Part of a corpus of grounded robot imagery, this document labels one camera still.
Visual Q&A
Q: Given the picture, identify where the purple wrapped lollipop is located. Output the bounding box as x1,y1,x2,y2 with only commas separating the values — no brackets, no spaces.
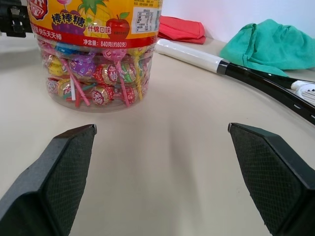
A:
68,54,97,79

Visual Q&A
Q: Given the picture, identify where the black racket with white grip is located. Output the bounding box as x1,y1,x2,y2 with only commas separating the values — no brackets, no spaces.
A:
155,38,315,126

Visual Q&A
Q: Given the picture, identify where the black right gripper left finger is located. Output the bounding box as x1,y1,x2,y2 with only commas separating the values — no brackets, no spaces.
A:
0,124,97,236

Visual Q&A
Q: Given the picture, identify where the yellow wrapped lollipop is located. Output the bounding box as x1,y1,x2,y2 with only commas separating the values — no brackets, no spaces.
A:
47,56,65,77

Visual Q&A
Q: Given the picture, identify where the clear plastic lollipop jar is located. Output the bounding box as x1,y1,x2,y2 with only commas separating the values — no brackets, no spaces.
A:
26,0,164,114

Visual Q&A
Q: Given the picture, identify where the red gold wrapped lollipop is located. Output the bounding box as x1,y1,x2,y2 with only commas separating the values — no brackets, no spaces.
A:
57,79,74,98
94,63,121,86
81,85,115,107

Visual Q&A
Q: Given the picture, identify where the red folded cloth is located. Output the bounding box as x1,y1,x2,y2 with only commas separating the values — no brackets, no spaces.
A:
158,16,207,45

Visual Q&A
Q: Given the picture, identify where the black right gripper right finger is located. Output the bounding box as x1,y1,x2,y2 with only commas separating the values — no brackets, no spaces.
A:
227,122,315,236

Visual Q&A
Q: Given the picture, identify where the green crumpled cloth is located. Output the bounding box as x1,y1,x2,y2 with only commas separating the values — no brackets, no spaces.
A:
219,19,315,78

